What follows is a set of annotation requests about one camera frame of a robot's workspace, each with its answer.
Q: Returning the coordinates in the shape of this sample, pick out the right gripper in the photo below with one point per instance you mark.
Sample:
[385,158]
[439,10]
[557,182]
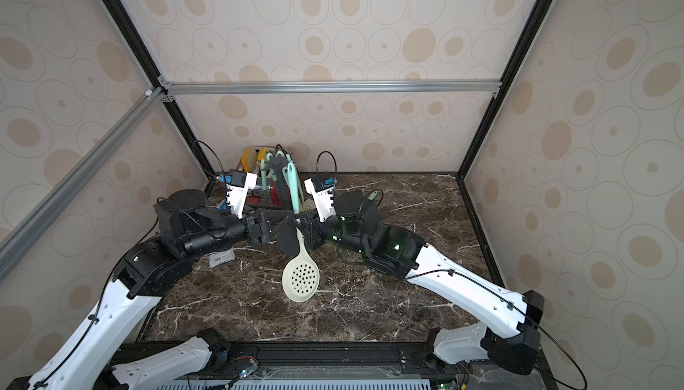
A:
[321,231]

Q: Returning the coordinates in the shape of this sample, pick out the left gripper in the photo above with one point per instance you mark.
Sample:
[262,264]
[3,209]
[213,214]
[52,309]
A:
[256,225]

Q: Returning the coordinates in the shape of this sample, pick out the grey utensil rack stand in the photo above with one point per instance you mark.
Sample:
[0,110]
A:
[274,164]

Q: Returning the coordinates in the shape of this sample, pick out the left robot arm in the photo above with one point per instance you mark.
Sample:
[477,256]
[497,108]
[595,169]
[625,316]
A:
[189,229]

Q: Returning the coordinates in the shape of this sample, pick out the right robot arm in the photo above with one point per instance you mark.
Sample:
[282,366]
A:
[507,331]

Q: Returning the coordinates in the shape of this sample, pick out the left yellow toast slice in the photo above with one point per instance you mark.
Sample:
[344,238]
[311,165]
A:
[249,161]

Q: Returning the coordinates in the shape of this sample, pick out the red chrome toaster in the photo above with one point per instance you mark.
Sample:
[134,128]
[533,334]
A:
[264,194]

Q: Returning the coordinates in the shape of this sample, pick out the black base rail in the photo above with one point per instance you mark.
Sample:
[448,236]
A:
[324,365]

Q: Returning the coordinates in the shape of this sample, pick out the left aluminium rail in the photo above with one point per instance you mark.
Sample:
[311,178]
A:
[22,238]

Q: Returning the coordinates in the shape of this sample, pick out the aluminium rail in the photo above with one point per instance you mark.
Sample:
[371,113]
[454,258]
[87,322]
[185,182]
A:
[22,238]
[335,87]

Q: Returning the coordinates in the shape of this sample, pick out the back aluminium rail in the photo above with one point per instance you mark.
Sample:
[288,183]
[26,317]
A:
[335,87]

